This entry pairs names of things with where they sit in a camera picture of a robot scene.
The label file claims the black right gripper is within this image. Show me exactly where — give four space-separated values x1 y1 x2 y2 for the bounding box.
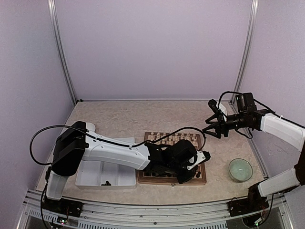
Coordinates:
203 112 247 138

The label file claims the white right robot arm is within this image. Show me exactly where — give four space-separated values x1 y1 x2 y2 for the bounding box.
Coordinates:
203 92 305 212

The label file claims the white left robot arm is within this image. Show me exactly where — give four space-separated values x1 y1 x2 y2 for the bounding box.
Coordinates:
46 121 205 212

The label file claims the wooden chess board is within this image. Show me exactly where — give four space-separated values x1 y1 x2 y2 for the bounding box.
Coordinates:
138 144 207 186

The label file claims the row of white chess pieces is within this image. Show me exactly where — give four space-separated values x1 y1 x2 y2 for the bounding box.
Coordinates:
144 132 201 147

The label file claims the dark chess pieces lower pile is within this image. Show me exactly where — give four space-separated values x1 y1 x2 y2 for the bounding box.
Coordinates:
101 180 111 186

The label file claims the pale green glass bowl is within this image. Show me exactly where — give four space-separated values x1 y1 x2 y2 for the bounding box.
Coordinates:
228 158 253 183

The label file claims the white plastic divided tray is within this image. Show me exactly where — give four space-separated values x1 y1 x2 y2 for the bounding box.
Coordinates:
75 137 141 189

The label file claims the red white bowl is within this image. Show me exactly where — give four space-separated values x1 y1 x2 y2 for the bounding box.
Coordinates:
86 123 96 132

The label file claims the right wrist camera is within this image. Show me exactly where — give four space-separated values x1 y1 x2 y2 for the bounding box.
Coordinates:
208 99 228 117

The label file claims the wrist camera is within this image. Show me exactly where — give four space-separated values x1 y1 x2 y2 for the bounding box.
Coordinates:
187 150 211 170
208 99 228 117

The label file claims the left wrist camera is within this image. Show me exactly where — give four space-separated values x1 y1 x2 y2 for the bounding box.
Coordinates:
187 150 211 170

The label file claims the aluminium front rail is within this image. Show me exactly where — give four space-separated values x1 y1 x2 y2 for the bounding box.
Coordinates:
17 190 294 229

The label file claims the right aluminium corner post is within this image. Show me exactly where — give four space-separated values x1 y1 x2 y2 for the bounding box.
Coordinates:
234 0 259 92

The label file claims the aluminium corner post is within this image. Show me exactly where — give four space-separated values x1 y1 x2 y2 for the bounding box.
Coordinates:
234 0 259 92
48 0 78 106

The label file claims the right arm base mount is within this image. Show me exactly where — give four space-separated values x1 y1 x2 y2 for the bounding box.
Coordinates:
227 184 269 217

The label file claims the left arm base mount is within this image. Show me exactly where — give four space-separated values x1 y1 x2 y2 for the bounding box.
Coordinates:
42 198 83 218

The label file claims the left aluminium corner post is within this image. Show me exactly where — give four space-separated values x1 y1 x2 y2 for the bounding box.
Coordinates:
48 0 78 106

